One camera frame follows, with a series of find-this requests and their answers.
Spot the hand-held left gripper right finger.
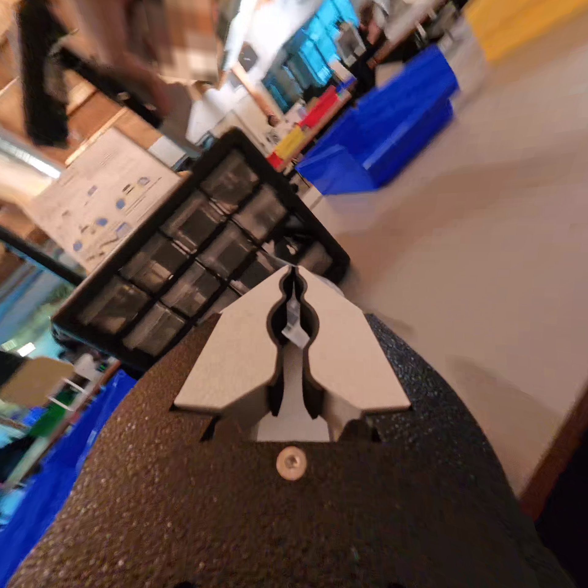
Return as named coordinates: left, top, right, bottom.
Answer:
left=296, top=266, right=411, bottom=443

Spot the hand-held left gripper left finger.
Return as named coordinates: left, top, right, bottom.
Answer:
left=174, top=266, right=295, bottom=443

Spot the small clear plastic bag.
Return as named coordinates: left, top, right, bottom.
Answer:
left=281, top=296, right=311, bottom=348

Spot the black drawer organizer cabinet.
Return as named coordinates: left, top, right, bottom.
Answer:
left=51, top=128, right=351, bottom=374

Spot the brown cardboard piece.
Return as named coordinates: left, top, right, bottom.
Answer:
left=0, top=357, right=75, bottom=407

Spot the printed instruction sheet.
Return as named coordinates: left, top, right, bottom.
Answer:
left=31, top=128, right=185, bottom=273

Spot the blue plastic crate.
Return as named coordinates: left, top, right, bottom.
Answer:
left=0, top=367, right=138, bottom=572

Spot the row of red yellow bins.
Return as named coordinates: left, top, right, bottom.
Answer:
left=266, top=85, right=341, bottom=172

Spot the blue plastic storage bin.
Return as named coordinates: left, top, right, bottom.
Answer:
left=296, top=43, right=460, bottom=196

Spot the yellow plastic bin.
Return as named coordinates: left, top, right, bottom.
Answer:
left=463, top=0, right=588, bottom=64

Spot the silver ventilation duct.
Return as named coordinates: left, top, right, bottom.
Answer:
left=0, top=135, right=62, bottom=209

